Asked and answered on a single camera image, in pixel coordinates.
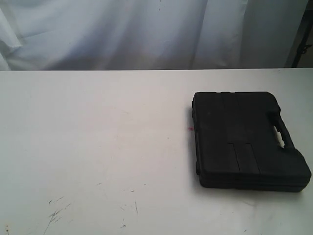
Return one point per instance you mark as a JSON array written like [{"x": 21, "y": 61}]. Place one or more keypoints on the black plastic tool case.
[{"x": 242, "y": 143}]

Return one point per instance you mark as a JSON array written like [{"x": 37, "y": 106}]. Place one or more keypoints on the white backdrop curtain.
[{"x": 147, "y": 34}]

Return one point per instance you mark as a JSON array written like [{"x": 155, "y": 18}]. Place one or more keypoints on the black metal stand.
[{"x": 303, "y": 44}]

